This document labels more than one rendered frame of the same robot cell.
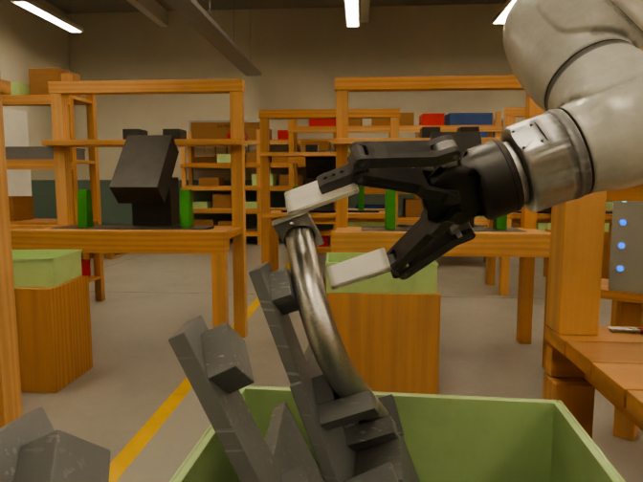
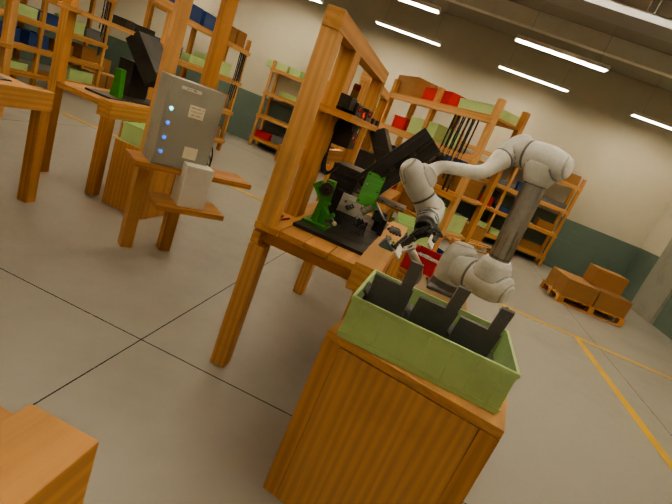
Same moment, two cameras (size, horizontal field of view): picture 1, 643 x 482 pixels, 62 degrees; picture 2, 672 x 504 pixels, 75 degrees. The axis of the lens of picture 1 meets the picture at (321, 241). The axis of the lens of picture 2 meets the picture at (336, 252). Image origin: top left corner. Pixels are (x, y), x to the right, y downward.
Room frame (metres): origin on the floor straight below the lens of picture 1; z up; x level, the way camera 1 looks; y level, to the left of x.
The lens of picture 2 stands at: (0.71, 1.57, 1.51)
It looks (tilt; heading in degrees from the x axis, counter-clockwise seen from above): 16 degrees down; 274
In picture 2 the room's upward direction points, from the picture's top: 22 degrees clockwise
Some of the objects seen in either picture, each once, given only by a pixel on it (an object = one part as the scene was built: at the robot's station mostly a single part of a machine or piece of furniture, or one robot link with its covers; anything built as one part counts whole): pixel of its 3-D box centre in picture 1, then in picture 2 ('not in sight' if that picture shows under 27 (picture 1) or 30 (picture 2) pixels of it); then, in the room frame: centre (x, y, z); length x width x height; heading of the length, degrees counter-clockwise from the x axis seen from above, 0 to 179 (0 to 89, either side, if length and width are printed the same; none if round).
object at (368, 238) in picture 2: not in sight; (348, 224); (0.89, -1.27, 0.89); 1.10 x 0.42 x 0.02; 85
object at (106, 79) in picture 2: not in sight; (92, 72); (8.25, -8.27, 0.37); 1.20 x 0.81 x 0.74; 88
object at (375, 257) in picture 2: not in sight; (384, 250); (0.61, -1.24, 0.82); 1.50 x 0.14 x 0.15; 85
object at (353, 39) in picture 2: not in sight; (364, 55); (1.19, -1.29, 1.89); 1.50 x 0.09 x 0.09; 85
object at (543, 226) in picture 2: not in sight; (497, 197); (-1.70, -9.59, 1.12); 3.16 x 0.54 x 2.24; 176
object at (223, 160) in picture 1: (260, 186); not in sight; (10.56, 1.19, 1.11); 3.01 x 0.54 x 2.23; 86
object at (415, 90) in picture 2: not in sight; (416, 172); (0.50, -4.66, 1.19); 2.30 x 0.55 x 2.39; 127
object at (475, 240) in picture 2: not in sight; (464, 233); (-1.05, -7.91, 0.22); 1.20 x 0.80 x 0.44; 36
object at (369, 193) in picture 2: not in sight; (371, 189); (0.83, -1.19, 1.17); 0.13 x 0.12 x 0.20; 85
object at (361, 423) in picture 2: not in sight; (387, 428); (0.34, -0.08, 0.39); 0.68 x 0.52 x 0.79; 165
